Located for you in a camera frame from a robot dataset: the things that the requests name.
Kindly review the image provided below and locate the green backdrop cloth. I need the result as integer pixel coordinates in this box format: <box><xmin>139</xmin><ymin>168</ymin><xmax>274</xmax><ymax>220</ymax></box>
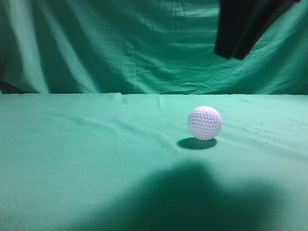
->
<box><xmin>0</xmin><ymin>0</ymin><xmax>308</xmax><ymax>95</ymax></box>

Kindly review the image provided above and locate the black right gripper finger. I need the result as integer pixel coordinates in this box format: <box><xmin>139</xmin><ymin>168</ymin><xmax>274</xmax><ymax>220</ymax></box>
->
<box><xmin>214</xmin><ymin>0</ymin><xmax>300</xmax><ymax>60</ymax></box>

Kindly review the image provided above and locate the white dimpled golf ball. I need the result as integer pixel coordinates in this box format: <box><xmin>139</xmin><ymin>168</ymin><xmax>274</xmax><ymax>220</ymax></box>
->
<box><xmin>187</xmin><ymin>106</ymin><xmax>222</xmax><ymax>141</ymax></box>

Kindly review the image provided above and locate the green table cloth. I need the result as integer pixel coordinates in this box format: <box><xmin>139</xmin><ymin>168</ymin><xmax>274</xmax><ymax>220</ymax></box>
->
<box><xmin>0</xmin><ymin>93</ymin><xmax>308</xmax><ymax>231</ymax></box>

